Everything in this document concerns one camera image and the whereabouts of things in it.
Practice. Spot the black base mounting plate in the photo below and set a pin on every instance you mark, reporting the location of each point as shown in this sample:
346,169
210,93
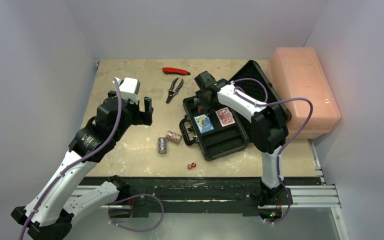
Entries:
200,195

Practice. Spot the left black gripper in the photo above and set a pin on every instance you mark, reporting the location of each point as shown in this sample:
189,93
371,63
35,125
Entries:
141,117

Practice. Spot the blue playing card deck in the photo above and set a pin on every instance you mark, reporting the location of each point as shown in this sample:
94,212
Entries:
203,123

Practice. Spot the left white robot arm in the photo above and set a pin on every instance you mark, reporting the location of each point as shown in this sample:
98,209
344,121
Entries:
53,213

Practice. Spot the black grey pliers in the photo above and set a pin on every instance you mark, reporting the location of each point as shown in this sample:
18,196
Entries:
174,89

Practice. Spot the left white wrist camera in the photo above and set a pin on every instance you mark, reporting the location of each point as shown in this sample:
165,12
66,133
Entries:
129,89

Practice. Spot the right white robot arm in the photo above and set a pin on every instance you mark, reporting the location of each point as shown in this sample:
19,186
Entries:
268,126

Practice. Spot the black poker set case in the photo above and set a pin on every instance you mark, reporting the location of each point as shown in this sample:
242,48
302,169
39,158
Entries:
235,137

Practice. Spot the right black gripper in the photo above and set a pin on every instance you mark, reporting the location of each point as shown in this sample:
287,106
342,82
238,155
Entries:
204,98

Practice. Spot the red utility knife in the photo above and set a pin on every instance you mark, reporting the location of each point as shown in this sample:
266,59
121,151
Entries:
175,71

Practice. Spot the red playing card deck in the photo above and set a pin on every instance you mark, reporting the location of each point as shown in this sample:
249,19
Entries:
225,117

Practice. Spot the orange blue chip stack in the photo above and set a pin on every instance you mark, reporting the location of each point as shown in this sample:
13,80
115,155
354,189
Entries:
174,137
162,145

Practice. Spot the brown 100 chip stack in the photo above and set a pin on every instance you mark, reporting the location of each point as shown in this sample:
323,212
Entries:
201,109

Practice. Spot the pink plastic storage bin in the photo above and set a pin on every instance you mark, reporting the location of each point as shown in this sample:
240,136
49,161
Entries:
296,72

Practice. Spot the green blue chip stack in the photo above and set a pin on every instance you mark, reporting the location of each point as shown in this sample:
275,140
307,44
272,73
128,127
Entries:
196,101

